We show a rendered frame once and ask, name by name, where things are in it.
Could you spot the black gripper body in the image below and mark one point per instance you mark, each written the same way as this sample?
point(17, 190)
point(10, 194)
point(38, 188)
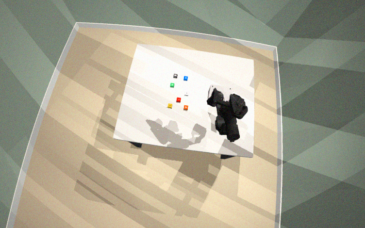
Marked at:
point(226, 110)

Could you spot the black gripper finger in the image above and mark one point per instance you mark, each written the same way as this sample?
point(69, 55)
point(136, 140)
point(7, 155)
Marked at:
point(215, 96)
point(235, 105)

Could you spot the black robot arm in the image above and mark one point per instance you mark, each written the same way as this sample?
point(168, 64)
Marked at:
point(229, 128)

